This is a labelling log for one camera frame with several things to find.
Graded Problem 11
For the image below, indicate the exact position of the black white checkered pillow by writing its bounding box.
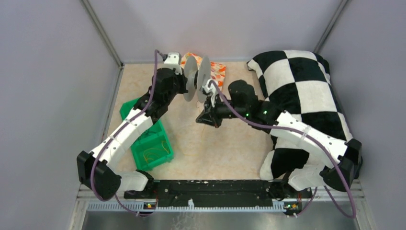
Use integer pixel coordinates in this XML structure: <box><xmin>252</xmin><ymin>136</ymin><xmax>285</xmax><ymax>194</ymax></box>
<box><xmin>247</xmin><ymin>50</ymin><xmax>353</xmax><ymax>181</ymax></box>

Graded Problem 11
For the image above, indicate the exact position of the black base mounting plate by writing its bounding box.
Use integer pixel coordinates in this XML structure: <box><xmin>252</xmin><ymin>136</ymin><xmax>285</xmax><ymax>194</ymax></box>
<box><xmin>124</xmin><ymin>180</ymin><xmax>312</xmax><ymax>207</ymax></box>

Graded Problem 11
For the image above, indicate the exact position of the floral orange cloth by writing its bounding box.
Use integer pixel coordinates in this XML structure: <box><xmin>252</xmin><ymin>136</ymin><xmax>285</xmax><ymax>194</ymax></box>
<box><xmin>180</xmin><ymin>52</ymin><xmax>226</xmax><ymax>90</ymax></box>

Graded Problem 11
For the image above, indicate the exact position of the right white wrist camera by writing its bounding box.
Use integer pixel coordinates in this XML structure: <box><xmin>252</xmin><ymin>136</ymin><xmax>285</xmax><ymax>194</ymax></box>
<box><xmin>202</xmin><ymin>79</ymin><xmax>218</xmax><ymax>97</ymax></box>

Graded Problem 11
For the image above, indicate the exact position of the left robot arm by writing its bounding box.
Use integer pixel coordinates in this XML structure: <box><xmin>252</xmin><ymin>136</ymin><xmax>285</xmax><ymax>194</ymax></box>
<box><xmin>77</xmin><ymin>67</ymin><xmax>187</xmax><ymax>201</ymax></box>

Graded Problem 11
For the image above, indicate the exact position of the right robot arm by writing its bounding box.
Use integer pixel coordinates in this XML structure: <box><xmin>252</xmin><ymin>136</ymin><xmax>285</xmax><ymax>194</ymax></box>
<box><xmin>195</xmin><ymin>80</ymin><xmax>361</xmax><ymax>197</ymax></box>

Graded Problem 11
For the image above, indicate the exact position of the green plastic compartment bin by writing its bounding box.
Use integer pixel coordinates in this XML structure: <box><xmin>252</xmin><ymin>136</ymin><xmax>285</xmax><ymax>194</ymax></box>
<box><xmin>119</xmin><ymin>98</ymin><xmax>175</xmax><ymax>172</ymax></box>

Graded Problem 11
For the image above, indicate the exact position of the aluminium frame rail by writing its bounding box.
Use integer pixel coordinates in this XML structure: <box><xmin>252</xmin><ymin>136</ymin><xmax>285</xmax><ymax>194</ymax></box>
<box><xmin>78</xmin><ymin>179</ymin><xmax>365</xmax><ymax>213</ymax></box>

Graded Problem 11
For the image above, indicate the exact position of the grey plastic cable spool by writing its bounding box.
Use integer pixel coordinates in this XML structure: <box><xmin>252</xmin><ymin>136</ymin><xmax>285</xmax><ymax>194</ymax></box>
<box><xmin>183</xmin><ymin>56</ymin><xmax>211</xmax><ymax>103</ymax></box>

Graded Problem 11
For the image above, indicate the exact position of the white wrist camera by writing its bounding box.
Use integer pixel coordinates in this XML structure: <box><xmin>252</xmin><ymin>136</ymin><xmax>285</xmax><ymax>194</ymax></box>
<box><xmin>162</xmin><ymin>52</ymin><xmax>183</xmax><ymax>74</ymax></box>
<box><xmin>202</xmin><ymin>79</ymin><xmax>218</xmax><ymax>97</ymax></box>

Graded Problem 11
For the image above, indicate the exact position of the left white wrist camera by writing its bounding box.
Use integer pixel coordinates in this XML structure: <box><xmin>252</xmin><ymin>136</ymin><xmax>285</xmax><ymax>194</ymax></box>
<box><xmin>162</xmin><ymin>52</ymin><xmax>183</xmax><ymax>74</ymax></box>

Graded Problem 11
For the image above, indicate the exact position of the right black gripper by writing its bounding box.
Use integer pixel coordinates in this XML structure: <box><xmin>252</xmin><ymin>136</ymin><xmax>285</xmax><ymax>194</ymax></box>
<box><xmin>196</xmin><ymin>93</ymin><xmax>248</xmax><ymax>129</ymax></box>

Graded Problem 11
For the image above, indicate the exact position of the yellow thin cable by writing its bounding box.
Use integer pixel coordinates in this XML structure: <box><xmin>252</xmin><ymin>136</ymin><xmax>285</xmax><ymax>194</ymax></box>
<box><xmin>142</xmin><ymin>98</ymin><xmax>210</xmax><ymax>164</ymax></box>

